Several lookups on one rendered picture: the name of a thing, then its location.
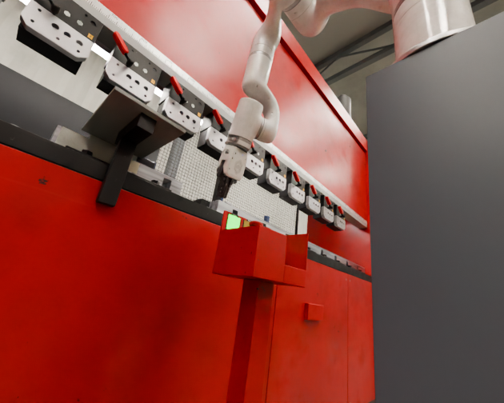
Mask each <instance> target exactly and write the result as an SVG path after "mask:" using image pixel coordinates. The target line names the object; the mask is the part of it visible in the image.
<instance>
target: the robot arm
mask: <svg viewBox="0 0 504 403"><path fill-rule="evenodd" d="M353 8H366V9H370V10H376V11H379V12H383V13H386V14H391V16H392V25H393V34H394V50H395V60H396V61H395V62H393V64H394V63H396V62H399V61H401V60H402V59H404V58H407V57H409V56H411V55H413V54H416V53H417V52H419V51H421V50H424V49H425V48H428V47H430V46H432V45H434V44H436V43H438V42H440V41H442V40H445V39H447V38H449V37H451V36H453V35H455V34H457V33H459V32H462V31H464V30H466V29H468V28H470V27H472V26H474V25H476V24H475V20H474V15H473V11H472V9H471V5H470V0H269V6H268V11H267V15H266V19H265V21H264V23H263V24H262V26H261V27H260V28H259V30H258V31H257V33H256V35H255V36H254V39H253V41H252V45H251V48H250V54H249V57H248V61H247V64H246V70H245V73H244V77H243V81H242V90H243V92H244V93H245V94H246V96H247V97H248V98H241V99H240V100H239V103H238V107H237V110H236V113H235V115H234V120H233V122H232V125H231V127H230V132H229V134H228V137H227V139H226V143H227V144H226V146H225V148H224V150H223V151H222V155H221V157H220V159H219V161H218V165H217V169H216V171H217V175H216V176H217V177H218V178H219V184H220V185H219V188H218V192H217V196H219V197H220V198H226V197H227V194H228V192H229V189H230V187H231V186H232V185H233V184H236V183H237V181H241V180H242V176H243V174H244V170H245V167H246V160H247V152H248V151H249V150H250V147H251V145H252V141H253V140H254V139H256V140H258V141H260V142H263V143H267V144H269V143H271V142H272V141H273V140H274V139H275V137H276V135H277V132H278V123H279V116H280V115H279V107H278V103H277V100H276V98H275V97H274V95H273V94H272V92H271V91H270V89H269V88H268V86H267V83H268V79H269V76H270V70H271V66H272V62H273V58H274V52H275V50H276V49H277V47H278V44H279V43H280V40H281V35H282V19H281V14H282V11H284V12H285V14H286V16H287V17H288V18H289V20H291V22H292V23H293V25H294V26H295V28H296V29H297V30H298V32H299V33H300V34H302V35H303V36H306V37H309V38H310V37H314V36H316V35H318V34H320V33H321V32H322V30H323V29H324V27H325V25H326V24H327V22H328V19H329V17H330V16H331V15H332V14H335V13H337V12H340V11H344V10H348V9H353ZM262 113H263V116H264V118H263V117H262Z"/></svg>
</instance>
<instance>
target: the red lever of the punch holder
mask: <svg viewBox="0 0 504 403"><path fill-rule="evenodd" d="M113 38H114V40H115V42H116V44H117V45H118V48H119V49H120V51H121V52H122V54H123V55H125V56H126V59H127V62H126V66H127V67H128V68H129V67H131V66H132V65H133V64H134V63H135V59H134V58H133V57H131V56H130V55H129V50H128V49H127V46H126V44H125V43H124V41H123V39H122V37H121V35H120V33H119V32H117V31H115V32H114V33H113Z"/></svg>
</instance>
